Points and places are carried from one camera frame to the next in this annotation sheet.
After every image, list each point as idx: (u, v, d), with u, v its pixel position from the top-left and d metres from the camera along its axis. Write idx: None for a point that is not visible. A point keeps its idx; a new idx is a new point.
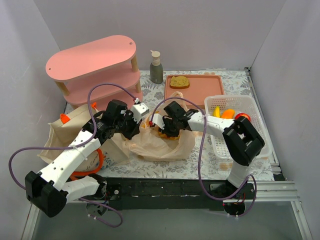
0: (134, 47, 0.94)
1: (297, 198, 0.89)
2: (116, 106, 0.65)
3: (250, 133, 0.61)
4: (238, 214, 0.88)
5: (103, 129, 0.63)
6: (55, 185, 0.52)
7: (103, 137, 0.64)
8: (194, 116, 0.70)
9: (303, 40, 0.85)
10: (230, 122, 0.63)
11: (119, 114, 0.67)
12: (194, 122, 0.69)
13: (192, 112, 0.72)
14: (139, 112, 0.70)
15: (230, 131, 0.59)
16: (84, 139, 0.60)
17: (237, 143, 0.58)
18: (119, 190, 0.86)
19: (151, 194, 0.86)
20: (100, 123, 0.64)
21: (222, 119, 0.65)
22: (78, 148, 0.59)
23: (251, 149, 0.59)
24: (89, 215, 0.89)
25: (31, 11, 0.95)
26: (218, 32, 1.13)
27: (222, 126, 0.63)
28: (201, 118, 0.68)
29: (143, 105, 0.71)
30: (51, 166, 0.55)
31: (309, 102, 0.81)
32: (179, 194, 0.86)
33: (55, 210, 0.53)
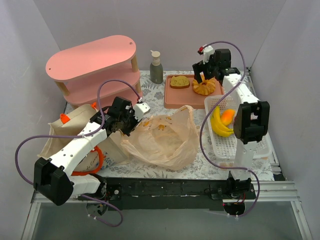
0: (134, 47, 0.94)
1: (297, 198, 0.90)
2: (121, 101, 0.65)
3: (262, 119, 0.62)
4: (238, 214, 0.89)
5: (110, 121, 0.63)
6: (65, 170, 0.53)
7: (109, 129, 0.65)
8: (231, 77, 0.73)
9: (304, 40, 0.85)
10: (254, 100, 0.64)
11: (124, 109, 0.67)
12: (228, 81, 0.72)
13: (234, 72, 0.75)
14: (143, 111, 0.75)
15: (246, 107, 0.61)
16: (93, 129, 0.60)
17: (244, 119, 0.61)
18: (119, 190, 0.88)
19: (151, 194, 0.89)
20: (107, 115, 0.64)
21: (250, 94, 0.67)
22: (87, 137, 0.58)
23: (250, 129, 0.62)
24: (89, 215, 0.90)
25: (31, 11, 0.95)
26: (218, 31, 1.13)
27: (245, 99, 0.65)
28: (235, 82, 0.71)
29: (146, 104, 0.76)
30: (60, 153, 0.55)
31: (308, 102, 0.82)
32: (179, 194, 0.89)
33: (63, 199, 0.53)
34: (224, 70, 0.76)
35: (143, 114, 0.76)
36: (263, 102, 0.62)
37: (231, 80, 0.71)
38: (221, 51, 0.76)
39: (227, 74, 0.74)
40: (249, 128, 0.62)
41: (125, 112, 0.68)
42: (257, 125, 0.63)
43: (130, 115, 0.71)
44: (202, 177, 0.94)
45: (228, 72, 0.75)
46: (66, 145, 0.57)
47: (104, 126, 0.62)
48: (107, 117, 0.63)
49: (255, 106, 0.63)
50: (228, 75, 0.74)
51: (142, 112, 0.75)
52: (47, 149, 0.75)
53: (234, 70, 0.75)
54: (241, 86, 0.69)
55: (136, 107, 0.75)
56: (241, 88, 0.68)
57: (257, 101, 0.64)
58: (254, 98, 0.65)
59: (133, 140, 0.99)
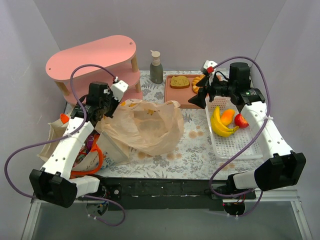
0: (134, 47, 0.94)
1: (297, 198, 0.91)
2: (98, 87, 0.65)
3: (294, 173, 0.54)
4: (238, 215, 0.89)
5: (93, 111, 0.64)
6: (62, 175, 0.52)
7: (93, 119, 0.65)
8: (254, 107, 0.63)
9: (304, 40, 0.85)
10: (286, 151, 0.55)
11: (103, 94, 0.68)
12: (250, 113, 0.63)
13: (257, 96, 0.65)
14: (122, 91, 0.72)
15: (277, 162, 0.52)
16: (77, 125, 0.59)
17: (273, 174, 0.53)
18: (119, 190, 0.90)
19: (151, 194, 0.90)
20: (87, 106, 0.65)
21: (280, 139, 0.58)
22: (73, 135, 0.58)
23: (278, 183, 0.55)
24: (89, 215, 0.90)
25: (31, 11, 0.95)
26: (218, 32, 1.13)
27: (275, 148, 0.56)
28: (261, 119, 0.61)
29: (123, 83, 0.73)
30: (52, 159, 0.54)
31: (309, 102, 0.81)
32: (179, 194, 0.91)
33: (69, 200, 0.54)
34: (245, 93, 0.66)
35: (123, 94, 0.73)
36: (298, 155, 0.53)
37: (255, 114, 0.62)
38: (240, 69, 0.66)
39: (248, 100, 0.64)
40: (277, 181, 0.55)
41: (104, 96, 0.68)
42: (286, 178, 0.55)
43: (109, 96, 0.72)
44: (202, 177, 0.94)
45: (249, 95, 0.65)
46: (55, 151, 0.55)
47: (88, 119, 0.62)
48: (88, 108, 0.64)
49: (287, 156, 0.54)
50: (250, 103, 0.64)
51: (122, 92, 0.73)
52: (47, 149, 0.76)
53: (257, 93, 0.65)
54: (268, 125, 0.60)
55: (114, 87, 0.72)
56: (268, 130, 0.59)
57: (290, 151, 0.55)
58: (285, 146, 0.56)
59: (114, 119, 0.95)
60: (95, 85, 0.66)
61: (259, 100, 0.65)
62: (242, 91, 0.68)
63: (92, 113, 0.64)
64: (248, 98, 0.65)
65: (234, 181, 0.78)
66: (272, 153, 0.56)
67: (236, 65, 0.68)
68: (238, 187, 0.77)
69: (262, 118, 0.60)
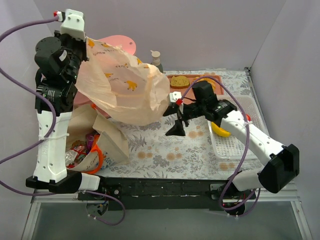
0: (134, 48, 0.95)
1: (297, 198, 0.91)
2: (48, 58, 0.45)
3: (293, 165, 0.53)
4: (238, 215, 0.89)
5: (57, 95, 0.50)
6: (57, 180, 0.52)
7: (65, 104, 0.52)
8: (231, 116, 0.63)
9: (303, 40, 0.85)
10: (279, 147, 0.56)
11: (59, 60, 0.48)
12: (230, 124, 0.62)
13: (227, 106, 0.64)
14: (80, 29, 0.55)
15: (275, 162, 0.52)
16: (49, 123, 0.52)
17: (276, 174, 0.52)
18: (119, 190, 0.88)
19: (151, 194, 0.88)
20: (50, 91, 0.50)
21: (268, 139, 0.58)
22: (50, 136, 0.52)
23: (283, 180, 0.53)
24: (89, 215, 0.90)
25: (31, 12, 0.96)
26: (218, 32, 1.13)
27: (269, 149, 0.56)
28: (242, 126, 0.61)
29: (72, 16, 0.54)
30: (40, 167, 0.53)
31: (309, 102, 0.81)
32: (179, 194, 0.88)
33: (76, 186, 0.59)
34: (217, 108, 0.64)
35: (83, 32, 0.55)
36: (290, 147, 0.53)
37: (235, 124, 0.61)
38: (203, 88, 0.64)
39: (223, 113, 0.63)
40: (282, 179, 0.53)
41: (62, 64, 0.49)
42: (288, 172, 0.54)
43: (69, 45, 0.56)
44: (202, 177, 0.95)
45: (222, 109, 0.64)
46: (40, 157, 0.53)
47: (58, 111, 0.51)
48: (52, 94, 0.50)
49: (281, 153, 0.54)
50: (225, 115, 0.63)
51: (81, 32, 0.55)
52: None
53: (228, 104, 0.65)
54: (251, 129, 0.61)
55: (67, 28, 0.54)
56: (254, 135, 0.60)
57: (281, 146, 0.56)
58: (275, 143, 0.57)
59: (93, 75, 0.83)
60: (42, 60, 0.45)
61: (232, 109, 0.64)
62: (213, 105, 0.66)
63: (60, 99, 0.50)
64: (222, 112, 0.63)
65: (236, 186, 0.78)
66: (268, 154, 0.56)
67: (197, 84, 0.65)
68: (240, 189, 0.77)
69: (243, 125, 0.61)
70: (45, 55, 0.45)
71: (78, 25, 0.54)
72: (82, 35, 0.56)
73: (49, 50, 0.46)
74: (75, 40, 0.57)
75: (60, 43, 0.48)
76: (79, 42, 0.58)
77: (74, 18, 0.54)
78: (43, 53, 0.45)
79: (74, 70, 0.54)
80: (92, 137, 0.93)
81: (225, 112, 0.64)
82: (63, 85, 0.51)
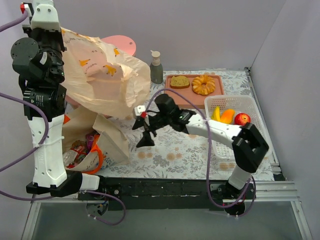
0: (134, 47, 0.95)
1: (297, 199, 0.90)
2: (28, 66, 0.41)
3: (257, 139, 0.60)
4: (238, 214, 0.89)
5: (47, 100, 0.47)
6: (58, 184, 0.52)
7: (55, 107, 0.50)
8: (192, 120, 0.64)
9: (304, 40, 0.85)
10: (238, 128, 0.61)
11: (39, 64, 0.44)
12: (194, 127, 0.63)
13: (188, 114, 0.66)
14: (56, 21, 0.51)
15: (240, 141, 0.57)
16: (42, 129, 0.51)
17: (247, 152, 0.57)
18: (119, 190, 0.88)
19: (151, 194, 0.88)
20: (38, 96, 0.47)
21: (226, 125, 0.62)
22: (45, 142, 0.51)
23: (257, 156, 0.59)
24: (89, 215, 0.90)
25: None
26: (218, 31, 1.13)
27: (230, 133, 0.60)
28: (201, 122, 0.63)
29: (43, 7, 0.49)
30: (38, 173, 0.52)
31: (309, 101, 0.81)
32: (179, 194, 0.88)
33: (77, 186, 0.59)
34: (180, 118, 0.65)
35: (58, 23, 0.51)
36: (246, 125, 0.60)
37: (197, 124, 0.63)
38: (167, 102, 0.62)
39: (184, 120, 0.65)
40: (254, 154, 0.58)
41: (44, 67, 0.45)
42: (257, 147, 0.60)
43: (45, 39, 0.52)
44: (202, 177, 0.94)
45: (184, 118, 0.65)
46: (37, 163, 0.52)
47: (49, 116, 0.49)
48: (41, 98, 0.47)
49: (242, 132, 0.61)
50: (188, 121, 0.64)
51: (56, 23, 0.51)
52: None
53: (188, 112, 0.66)
54: (212, 123, 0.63)
55: (41, 21, 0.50)
56: (214, 126, 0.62)
57: (239, 127, 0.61)
58: (234, 127, 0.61)
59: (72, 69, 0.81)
60: (21, 68, 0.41)
61: (192, 114, 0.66)
62: (176, 116, 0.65)
63: (50, 103, 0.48)
64: (185, 121, 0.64)
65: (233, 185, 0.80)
66: (230, 138, 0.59)
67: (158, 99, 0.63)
68: (240, 187, 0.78)
69: (203, 122, 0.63)
70: (23, 63, 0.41)
71: (50, 17, 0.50)
72: (57, 27, 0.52)
73: (27, 56, 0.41)
74: (49, 32, 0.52)
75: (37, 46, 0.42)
76: (54, 34, 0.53)
77: (44, 9, 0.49)
78: (21, 61, 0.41)
79: (59, 68, 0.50)
80: (92, 137, 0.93)
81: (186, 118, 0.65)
82: (50, 88, 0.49)
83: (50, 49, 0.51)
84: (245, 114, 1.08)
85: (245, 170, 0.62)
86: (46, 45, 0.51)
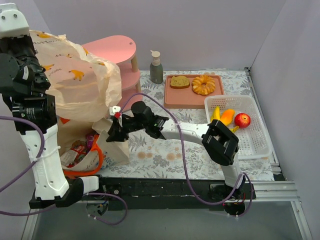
0: (134, 47, 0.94)
1: (297, 198, 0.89)
2: (12, 85, 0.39)
3: (225, 133, 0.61)
4: (238, 214, 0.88)
5: (38, 113, 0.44)
6: (62, 194, 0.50)
7: (49, 118, 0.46)
8: (166, 125, 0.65)
9: (304, 40, 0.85)
10: (206, 126, 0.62)
11: (23, 80, 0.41)
12: (168, 132, 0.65)
13: (162, 119, 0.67)
14: (25, 26, 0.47)
15: (209, 139, 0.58)
16: (37, 142, 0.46)
17: (217, 147, 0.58)
18: (119, 190, 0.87)
19: (151, 194, 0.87)
20: (29, 109, 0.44)
21: (196, 125, 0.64)
22: (43, 154, 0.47)
23: (229, 149, 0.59)
24: (90, 215, 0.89)
25: (31, 12, 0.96)
26: (218, 31, 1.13)
27: (200, 132, 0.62)
28: (174, 127, 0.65)
29: (6, 13, 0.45)
30: (39, 186, 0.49)
31: (309, 101, 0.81)
32: (179, 194, 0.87)
33: (80, 193, 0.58)
34: (155, 125, 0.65)
35: (27, 27, 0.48)
36: (212, 121, 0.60)
37: (171, 129, 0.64)
38: (144, 111, 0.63)
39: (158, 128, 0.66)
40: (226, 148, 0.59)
41: (28, 81, 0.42)
42: (227, 141, 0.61)
43: (16, 47, 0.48)
44: (202, 177, 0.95)
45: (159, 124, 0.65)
46: (37, 177, 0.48)
47: (44, 128, 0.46)
48: (31, 111, 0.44)
49: (211, 129, 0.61)
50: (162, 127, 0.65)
51: (26, 27, 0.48)
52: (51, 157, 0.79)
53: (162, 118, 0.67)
54: (184, 126, 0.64)
55: (10, 30, 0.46)
56: (185, 128, 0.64)
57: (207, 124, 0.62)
58: (203, 126, 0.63)
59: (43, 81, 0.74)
60: (6, 89, 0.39)
61: (166, 120, 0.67)
62: (152, 121, 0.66)
63: (43, 115, 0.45)
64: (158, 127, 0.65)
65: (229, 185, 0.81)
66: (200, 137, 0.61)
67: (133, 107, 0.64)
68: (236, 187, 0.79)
69: (175, 127, 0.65)
70: (5, 84, 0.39)
71: (18, 22, 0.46)
72: (26, 31, 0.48)
73: (8, 75, 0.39)
74: (17, 39, 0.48)
75: (15, 62, 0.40)
76: (22, 39, 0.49)
77: (9, 14, 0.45)
78: (4, 81, 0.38)
79: (42, 75, 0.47)
80: (92, 137, 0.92)
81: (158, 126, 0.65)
82: (40, 99, 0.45)
83: (26, 58, 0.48)
84: (245, 114, 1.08)
85: (219, 163, 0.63)
86: (20, 55, 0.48)
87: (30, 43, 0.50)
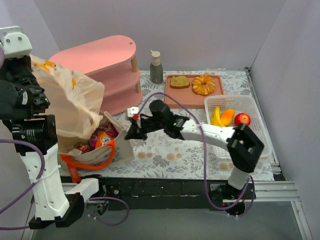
0: (134, 47, 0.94)
1: (297, 198, 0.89)
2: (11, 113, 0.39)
3: (251, 139, 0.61)
4: (238, 214, 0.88)
5: (38, 135, 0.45)
6: (62, 214, 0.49)
7: (48, 138, 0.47)
8: (186, 126, 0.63)
9: (303, 40, 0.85)
10: (231, 130, 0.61)
11: (23, 105, 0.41)
12: (188, 132, 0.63)
13: (182, 119, 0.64)
14: (28, 49, 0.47)
15: (235, 142, 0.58)
16: (37, 164, 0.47)
17: (242, 152, 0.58)
18: (119, 190, 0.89)
19: (151, 194, 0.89)
20: (29, 131, 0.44)
21: (220, 128, 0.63)
22: (43, 175, 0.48)
23: (253, 156, 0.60)
24: (89, 215, 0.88)
25: (30, 12, 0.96)
26: (218, 31, 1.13)
27: (224, 135, 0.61)
28: (195, 127, 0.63)
29: (12, 37, 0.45)
30: (39, 207, 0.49)
31: (309, 101, 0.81)
32: (179, 194, 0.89)
33: (80, 211, 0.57)
34: (174, 124, 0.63)
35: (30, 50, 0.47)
36: (239, 126, 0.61)
37: (192, 130, 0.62)
38: (163, 111, 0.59)
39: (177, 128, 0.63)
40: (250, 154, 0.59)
41: (27, 105, 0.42)
42: (252, 147, 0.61)
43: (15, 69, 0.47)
44: (202, 177, 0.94)
45: (178, 125, 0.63)
46: (37, 198, 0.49)
47: (45, 149, 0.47)
48: (32, 132, 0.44)
49: (236, 133, 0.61)
50: (182, 127, 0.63)
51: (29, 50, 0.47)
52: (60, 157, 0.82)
53: (182, 118, 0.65)
54: (206, 127, 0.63)
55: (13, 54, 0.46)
56: (208, 130, 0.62)
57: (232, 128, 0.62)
58: (228, 129, 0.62)
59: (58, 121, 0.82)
60: (6, 116, 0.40)
61: (186, 120, 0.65)
62: (170, 122, 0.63)
63: (43, 135, 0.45)
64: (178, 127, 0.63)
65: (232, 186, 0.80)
66: (224, 140, 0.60)
67: (153, 106, 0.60)
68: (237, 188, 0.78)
69: (197, 127, 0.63)
70: (5, 111, 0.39)
71: (22, 46, 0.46)
72: (28, 53, 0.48)
73: (7, 102, 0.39)
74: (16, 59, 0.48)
75: (13, 89, 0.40)
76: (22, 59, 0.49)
77: (15, 38, 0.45)
78: (3, 109, 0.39)
79: (41, 95, 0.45)
80: (95, 136, 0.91)
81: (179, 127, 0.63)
82: (41, 121, 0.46)
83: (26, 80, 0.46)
84: (245, 114, 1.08)
85: (239, 168, 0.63)
86: (20, 76, 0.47)
87: (29, 63, 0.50)
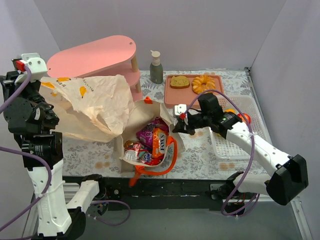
0: (134, 47, 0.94)
1: (297, 199, 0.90)
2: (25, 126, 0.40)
3: (302, 177, 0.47)
4: (238, 215, 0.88)
5: (46, 150, 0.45)
6: (64, 230, 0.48)
7: (55, 154, 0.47)
8: (236, 128, 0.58)
9: (304, 40, 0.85)
10: (284, 158, 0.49)
11: (36, 120, 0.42)
12: (236, 136, 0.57)
13: (231, 115, 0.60)
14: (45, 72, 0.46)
15: (283, 173, 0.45)
16: (43, 178, 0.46)
17: (284, 186, 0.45)
18: (119, 191, 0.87)
19: (151, 194, 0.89)
20: (37, 146, 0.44)
21: (273, 148, 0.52)
22: (48, 190, 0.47)
23: (292, 193, 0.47)
24: (89, 215, 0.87)
25: (30, 12, 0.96)
26: (218, 31, 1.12)
27: (274, 160, 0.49)
28: (246, 136, 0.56)
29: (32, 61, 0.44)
30: (42, 222, 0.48)
31: (309, 102, 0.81)
32: (179, 194, 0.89)
33: (80, 229, 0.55)
34: (222, 120, 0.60)
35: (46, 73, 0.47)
36: (295, 157, 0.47)
37: (240, 135, 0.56)
38: (209, 101, 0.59)
39: (227, 124, 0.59)
40: (290, 190, 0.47)
41: (39, 120, 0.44)
42: (297, 184, 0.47)
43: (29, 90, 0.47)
44: (202, 177, 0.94)
45: (226, 121, 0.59)
46: (41, 213, 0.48)
47: (51, 164, 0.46)
48: (40, 148, 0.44)
49: (287, 164, 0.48)
50: (231, 127, 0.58)
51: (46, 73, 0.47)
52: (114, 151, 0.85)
53: (233, 116, 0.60)
54: (257, 141, 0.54)
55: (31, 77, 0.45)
56: (258, 146, 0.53)
57: (288, 157, 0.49)
58: (281, 154, 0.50)
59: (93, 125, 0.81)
60: (19, 130, 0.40)
61: (237, 121, 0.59)
62: (219, 117, 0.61)
63: (50, 151, 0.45)
64: (227, 123, 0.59)
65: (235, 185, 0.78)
66: (274, 165, 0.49)
67: (203, 97, 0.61)
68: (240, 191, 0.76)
69: (248, 136, 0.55)
70: (19, 125, 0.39)
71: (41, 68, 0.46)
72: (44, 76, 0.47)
73: (22, 117, 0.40)
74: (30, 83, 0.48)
75: (29, 104, 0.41)
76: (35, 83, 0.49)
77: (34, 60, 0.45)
78: (17, 123, 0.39)
79: (51, 111, 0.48)
80: (150, 133, 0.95)
81: (230, 123, 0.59)
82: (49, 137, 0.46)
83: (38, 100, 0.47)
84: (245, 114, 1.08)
85: (271, 197, 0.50)
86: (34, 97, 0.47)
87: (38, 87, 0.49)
